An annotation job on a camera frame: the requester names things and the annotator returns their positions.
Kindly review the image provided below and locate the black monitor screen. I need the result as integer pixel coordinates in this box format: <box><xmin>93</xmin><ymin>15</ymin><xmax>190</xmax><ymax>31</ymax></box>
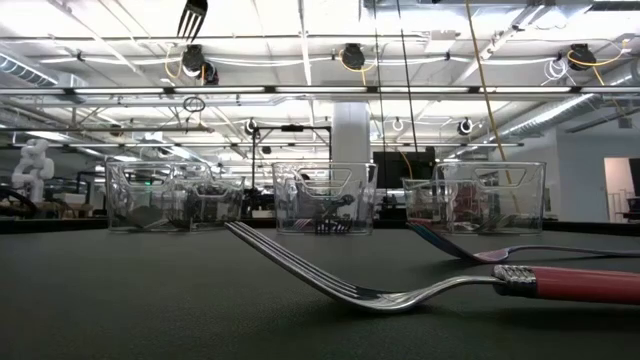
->
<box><xmin>372</xmin><ymin>149</ymin><xmax>437</xmax><ymax>190</ymax></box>

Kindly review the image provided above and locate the black table mat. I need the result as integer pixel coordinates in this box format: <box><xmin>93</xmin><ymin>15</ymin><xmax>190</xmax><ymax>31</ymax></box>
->
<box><xmin>0</xmin><ymin>219</ymin><xmax>640</xmax><ymax>360</ymax></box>

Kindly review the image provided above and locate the silver ventilation duct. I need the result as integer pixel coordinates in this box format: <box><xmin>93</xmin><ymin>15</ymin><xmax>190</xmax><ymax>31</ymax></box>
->
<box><xmin>492</xmin><ymin>59</ymin><xmax>640</xmax><ymax>144</ymax></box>

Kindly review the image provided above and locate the clear plastic bin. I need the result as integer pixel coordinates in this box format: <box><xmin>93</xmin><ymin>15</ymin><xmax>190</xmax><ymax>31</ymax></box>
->
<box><xmin>103</xmin><ymin>160</ymin><xmax>247</xmax><ymax>234</ymax></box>
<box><xmin>402</xmin><ymin>160</ymin><xmax>547</xmax><ymax>236</ymax></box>
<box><xmin>271</xmin><ymin>161</ymin><xmax>380</xmax><ymax>237</ymax></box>

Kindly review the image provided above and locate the yellow hanging cable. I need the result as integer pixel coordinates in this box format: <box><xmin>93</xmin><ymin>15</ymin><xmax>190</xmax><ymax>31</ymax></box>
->
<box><xmin>463</xmin><ymin>0</ymin><xmax>522</xmax><ymax>214</ymax></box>

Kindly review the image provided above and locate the thin black hanging cable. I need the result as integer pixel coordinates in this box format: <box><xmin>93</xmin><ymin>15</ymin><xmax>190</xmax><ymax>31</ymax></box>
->
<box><xmin>372</xmin><ymin>0</ymin><xmax>390</xmax><ymax>201</ymax></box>

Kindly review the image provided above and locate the iridescent rainbow fork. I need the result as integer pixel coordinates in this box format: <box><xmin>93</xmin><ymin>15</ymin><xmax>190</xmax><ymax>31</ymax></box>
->
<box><xmin>292</xmin><ymin>218</ymin><xmax>334</xmax><ymax>236</ymax></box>
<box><xmin>405</xmin><ymin>221</ymin><xmax>640</xmax><ymax>265</ymax></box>
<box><xmin>319</xmin><ymin>193</ymin><xmax>357</xmax><ymax>235</ymax></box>

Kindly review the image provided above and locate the pink-handled silver fork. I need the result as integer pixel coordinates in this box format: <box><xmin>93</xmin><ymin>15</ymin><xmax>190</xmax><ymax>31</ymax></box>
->
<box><xmin>419</xmin><ymin>215</ymin><xmax>501</xmax><ymax>235</ymax></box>
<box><xmin>429</xmin><ymin>213</ymin><xmax>521</xmax><ymax>234</ymax></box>
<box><xmin>223</xmin><ymin>220</ymin><xmax>640</xmax><ymax>315</ymax></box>

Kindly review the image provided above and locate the long ceiling light strip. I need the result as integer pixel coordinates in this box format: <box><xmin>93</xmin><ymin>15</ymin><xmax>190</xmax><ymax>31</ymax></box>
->
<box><xmin>0</xmin><ymin>85</ymin><xmax>640</xmax><ymax>96</ymax></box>

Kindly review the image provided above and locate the white square pillar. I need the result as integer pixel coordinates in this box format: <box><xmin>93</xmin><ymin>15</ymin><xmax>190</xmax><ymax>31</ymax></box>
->
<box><xmin>331</xmin><ymin>101</ymin><xmax>372</xmax><ymax>164</ymax></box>

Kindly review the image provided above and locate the black ceiling cable reel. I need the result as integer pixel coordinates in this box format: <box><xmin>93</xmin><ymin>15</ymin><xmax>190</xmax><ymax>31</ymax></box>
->
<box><xmin>567</xmin><ymin>43</ymin><xmax>597</xmax><ymax>72</ymax></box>
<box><xmin>341</xmin><ymin>42</ymin><xmax>367</xmax><ymax>72</ymax></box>
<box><xmin>180</xmin><ymin>43</ymin><xmax>221</xmax><ymax>86</ymax></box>

